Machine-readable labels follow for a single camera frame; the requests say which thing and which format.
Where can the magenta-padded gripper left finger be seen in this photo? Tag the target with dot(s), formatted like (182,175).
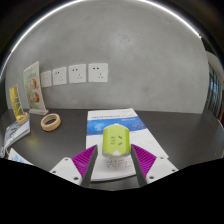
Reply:
(68,168)

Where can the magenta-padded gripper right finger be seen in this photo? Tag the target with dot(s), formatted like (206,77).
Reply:
(160,166)

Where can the small acrylic yellow sign stand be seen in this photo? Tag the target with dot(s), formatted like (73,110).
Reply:
(16,100)

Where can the beige tape roll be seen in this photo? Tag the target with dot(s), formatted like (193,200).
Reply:
(50,122)

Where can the glass partition with dark frame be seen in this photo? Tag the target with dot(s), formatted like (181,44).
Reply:
(215,90)

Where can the large acrylic menu sign stand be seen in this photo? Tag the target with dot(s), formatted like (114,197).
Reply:
(33,86)

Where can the grey printed booklet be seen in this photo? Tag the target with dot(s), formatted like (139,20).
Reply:
(15,131)

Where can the green and white charger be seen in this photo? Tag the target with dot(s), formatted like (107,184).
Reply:
(115,140)

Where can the ceiling LED light strip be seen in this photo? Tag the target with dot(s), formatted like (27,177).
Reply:
(33,28)

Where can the white and blue booklet stack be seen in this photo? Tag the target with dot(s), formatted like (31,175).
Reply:
(110,120)

